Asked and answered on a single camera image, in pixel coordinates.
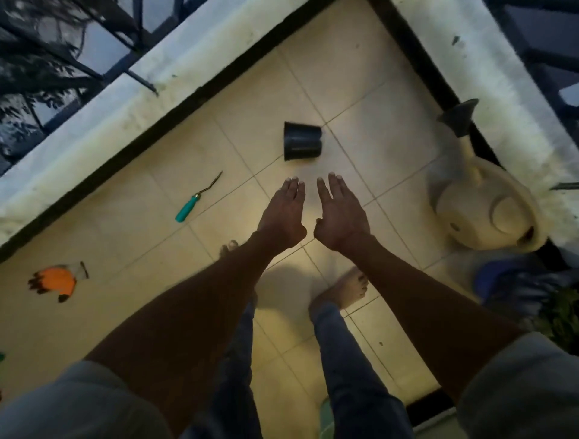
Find person's left hand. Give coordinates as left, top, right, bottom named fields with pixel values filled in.
left=256, top=177, right=308, bottom=252

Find person's right hand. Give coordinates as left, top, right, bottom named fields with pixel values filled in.
left=313, top=171, right=373, bottom=254

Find small black plastic pot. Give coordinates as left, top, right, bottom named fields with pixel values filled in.
left=283, top=121, right=323, bottom=162

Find narrow teal handled trowel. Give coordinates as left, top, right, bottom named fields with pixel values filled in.
left=175, top=171, right=224, bottom=223

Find beige plastic watering can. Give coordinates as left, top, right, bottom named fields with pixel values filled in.
left=427, top=98, right=551, bottom=253

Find person's left forearm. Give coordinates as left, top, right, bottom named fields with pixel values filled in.
left=83, top=233, right=281, bottom=435

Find person's right forearm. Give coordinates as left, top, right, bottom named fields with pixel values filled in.
left=348, top=235, right=528, bottom=403

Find person's right leg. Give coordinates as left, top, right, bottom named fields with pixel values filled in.
left=309, top=303, right=415, bottom=439

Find person's grey shirt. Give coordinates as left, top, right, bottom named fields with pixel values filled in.
left=0, top=332, right=579, bottom=439

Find black metal railing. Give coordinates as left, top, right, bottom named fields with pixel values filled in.
left=0, top=0, right=579, bottom=191

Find orange black work glove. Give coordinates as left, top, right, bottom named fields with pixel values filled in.
left=28, top=265, right=78, bottom=304

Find green trees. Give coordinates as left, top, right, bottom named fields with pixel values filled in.
left=0, top=0, right=105, bottom=172

